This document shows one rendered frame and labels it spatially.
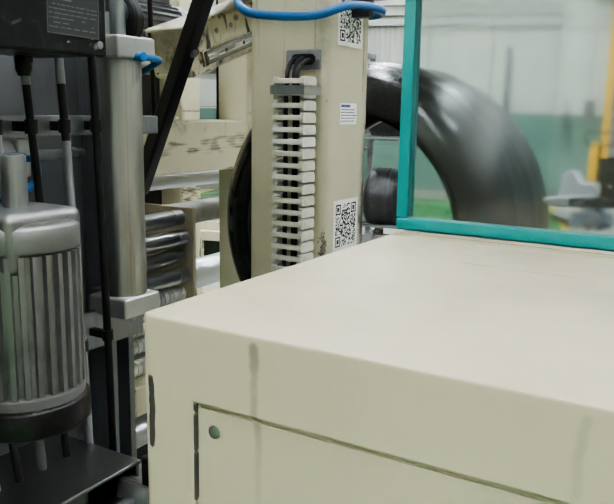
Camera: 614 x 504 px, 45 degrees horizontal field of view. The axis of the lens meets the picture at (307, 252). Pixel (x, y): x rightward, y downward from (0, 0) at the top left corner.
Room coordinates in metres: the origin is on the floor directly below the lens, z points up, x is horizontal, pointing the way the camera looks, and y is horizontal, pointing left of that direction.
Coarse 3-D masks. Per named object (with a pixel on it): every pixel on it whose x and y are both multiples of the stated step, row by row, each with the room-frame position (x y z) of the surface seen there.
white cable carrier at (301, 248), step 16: (288, 80) 1.00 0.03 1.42; (304, 80) 0.99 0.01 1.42; (288, 96) 1.02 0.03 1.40; (304, 96) 0.99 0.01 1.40; (304, 112) 1.00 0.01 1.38; (272, 128) 1.02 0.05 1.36; (288, 128) 1.00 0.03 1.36; (304, 128) 0.99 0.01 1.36; (272, 144) 1.02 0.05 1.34; (304, 144) 0.99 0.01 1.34; (304, 160) 1.01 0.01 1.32; (272, 176) 1.02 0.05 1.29; (288, 176) 1.00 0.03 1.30; (304, 176) 1.00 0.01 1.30; (304, 192) 1.00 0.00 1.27; (272, 208) 1.02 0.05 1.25; (288, 208) 1.04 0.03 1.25; (304, 208) 1.00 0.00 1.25; (272, 224) 1.02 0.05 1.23; (288, 224) 1.00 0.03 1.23; (304, 224) 1.00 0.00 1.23; (288, 240) 1.04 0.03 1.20; (304, 240) 1.00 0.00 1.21; (272, 256) 1.01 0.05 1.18; (288, 256) 1.00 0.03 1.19; (304, 256) 1.00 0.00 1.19
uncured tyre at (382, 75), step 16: (368, 64) 1.29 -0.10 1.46; (384, 64) 1.28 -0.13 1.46; (400, 64) 1.30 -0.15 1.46; (368, 80) 1.25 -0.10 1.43; (384, 80) 1.24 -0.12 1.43; (400, 80) 1.24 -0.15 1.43; (368, 96) 1.24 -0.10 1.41; (384, 96) 1.23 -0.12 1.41; (400, 96) 1.21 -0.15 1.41; (368, 112) 1.23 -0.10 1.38; (384, 112) 1.22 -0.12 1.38; (400, 112) 1.21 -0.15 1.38; (368, 128) 1.57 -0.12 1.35; (240, 160) 1.38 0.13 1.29; (240, 176) 1.37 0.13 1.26; (240, 192) 1.37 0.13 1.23; (240, 208) 1.37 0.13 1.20; (240, 224) 1.37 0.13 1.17; (240, 240) 1.37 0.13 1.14; (240, 256) 1.37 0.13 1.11; (240, 272) 1.37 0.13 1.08
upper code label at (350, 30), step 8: (344, 0) 1.06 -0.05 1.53; (344, 16) 1.06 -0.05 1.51; (344, 24) 1.06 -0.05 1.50; (352, 24) 1.08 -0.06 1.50; (360, 24) 1.10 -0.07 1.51; (344, 32) 1.06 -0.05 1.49; (352, 32) 1.08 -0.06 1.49; (360, 32) 1.10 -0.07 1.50; (344, 40) 1.06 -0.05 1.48; (352, 40) 1.08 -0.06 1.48; (360, 40) 1.10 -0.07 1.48; (360, 48) 1.10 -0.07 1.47
